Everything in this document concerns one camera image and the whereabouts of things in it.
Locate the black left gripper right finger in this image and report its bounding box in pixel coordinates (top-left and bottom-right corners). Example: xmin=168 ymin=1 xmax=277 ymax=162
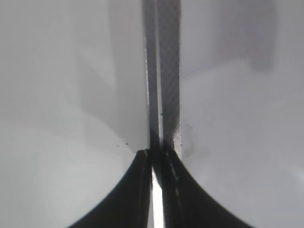
xmin=160 ymin=148 xmax=251 ymax=228

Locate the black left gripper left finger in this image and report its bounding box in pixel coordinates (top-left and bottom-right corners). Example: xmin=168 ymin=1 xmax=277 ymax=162
xmin=71 ymin=149 xmax=152 ymax=228

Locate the white board with grey frame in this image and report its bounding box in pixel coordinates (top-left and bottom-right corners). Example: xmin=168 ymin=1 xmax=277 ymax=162
xmin=0 ymin=0 xmax=304 ymax=228

